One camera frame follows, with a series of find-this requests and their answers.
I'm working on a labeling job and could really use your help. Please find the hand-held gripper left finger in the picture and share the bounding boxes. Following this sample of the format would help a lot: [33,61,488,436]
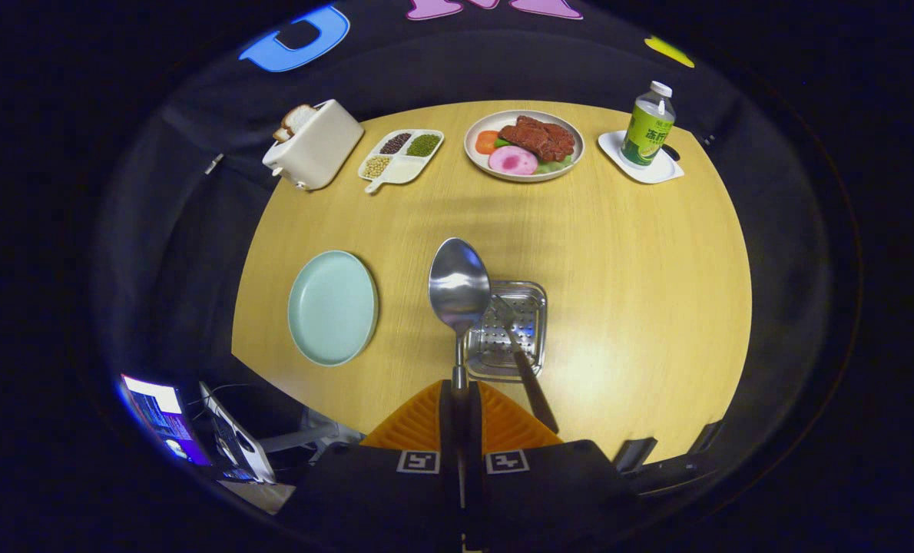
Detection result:
[284,380,462,538]

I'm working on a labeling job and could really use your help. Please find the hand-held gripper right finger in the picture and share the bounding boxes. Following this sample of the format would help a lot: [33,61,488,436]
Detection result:
[466,380,644,538]

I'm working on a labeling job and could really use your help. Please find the metal fork dark handle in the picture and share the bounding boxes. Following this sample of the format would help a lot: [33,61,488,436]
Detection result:
[490,294,560,435]

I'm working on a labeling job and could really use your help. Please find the metal spoon dark handle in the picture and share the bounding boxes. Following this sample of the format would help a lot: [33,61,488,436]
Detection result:
[428,237,493,509]

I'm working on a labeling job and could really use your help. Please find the grey metal leg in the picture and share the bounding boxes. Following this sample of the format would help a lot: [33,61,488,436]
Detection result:
[257,421,366,455]

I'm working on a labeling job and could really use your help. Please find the black flat bar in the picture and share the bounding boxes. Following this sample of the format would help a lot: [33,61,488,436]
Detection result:
[613,437,658,473]

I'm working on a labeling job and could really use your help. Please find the pale green plate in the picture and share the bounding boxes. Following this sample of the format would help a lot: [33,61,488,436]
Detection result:
[287,250,379,367]

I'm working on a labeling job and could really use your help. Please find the white rice pile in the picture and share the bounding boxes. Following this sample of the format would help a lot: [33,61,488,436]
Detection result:
[386,157,426,184]

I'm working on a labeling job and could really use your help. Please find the white food plate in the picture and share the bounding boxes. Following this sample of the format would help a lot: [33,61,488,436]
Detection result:
[464,109,585,183]

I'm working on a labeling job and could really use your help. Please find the pink round food slice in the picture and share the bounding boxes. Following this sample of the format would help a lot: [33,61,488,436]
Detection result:
[488,145,539,176]

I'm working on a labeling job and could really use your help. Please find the white divided dish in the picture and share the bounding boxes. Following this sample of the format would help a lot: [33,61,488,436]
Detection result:
[357,128,445,194]

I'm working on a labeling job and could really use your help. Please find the lit computer monitor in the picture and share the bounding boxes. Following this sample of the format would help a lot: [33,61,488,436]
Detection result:
[119,374,212,467]

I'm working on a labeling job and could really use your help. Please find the red-brown meat slices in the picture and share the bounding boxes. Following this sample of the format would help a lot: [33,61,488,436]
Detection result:
[498,115,576,162]

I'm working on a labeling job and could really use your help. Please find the white toaster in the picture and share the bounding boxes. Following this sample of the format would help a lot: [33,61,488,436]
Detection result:
[262,99,366,191]

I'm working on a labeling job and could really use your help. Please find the white square coaster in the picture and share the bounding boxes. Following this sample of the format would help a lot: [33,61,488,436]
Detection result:
[598,129,685,185]

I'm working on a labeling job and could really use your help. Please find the white bread slice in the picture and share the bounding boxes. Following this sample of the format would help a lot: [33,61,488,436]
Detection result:
[283,104,318,135]

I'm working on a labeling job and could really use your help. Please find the green bottle white cap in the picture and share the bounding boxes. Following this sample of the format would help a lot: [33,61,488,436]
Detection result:
[620,81,677,168]

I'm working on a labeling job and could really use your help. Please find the metal wire cutlery basket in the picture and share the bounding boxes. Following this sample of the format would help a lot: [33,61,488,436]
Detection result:
[463,280,548,382]

